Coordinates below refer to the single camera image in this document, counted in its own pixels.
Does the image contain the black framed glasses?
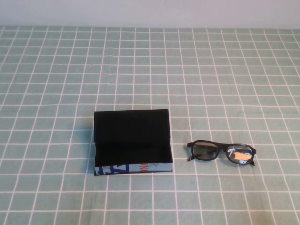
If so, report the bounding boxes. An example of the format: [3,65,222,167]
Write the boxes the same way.
[186,140,257,168]

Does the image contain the black printed glasses case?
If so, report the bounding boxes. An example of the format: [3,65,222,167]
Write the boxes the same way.
[93,109,174,176]

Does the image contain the green white checked tablecloth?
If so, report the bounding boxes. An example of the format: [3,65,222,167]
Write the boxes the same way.
[0,25,300,225]

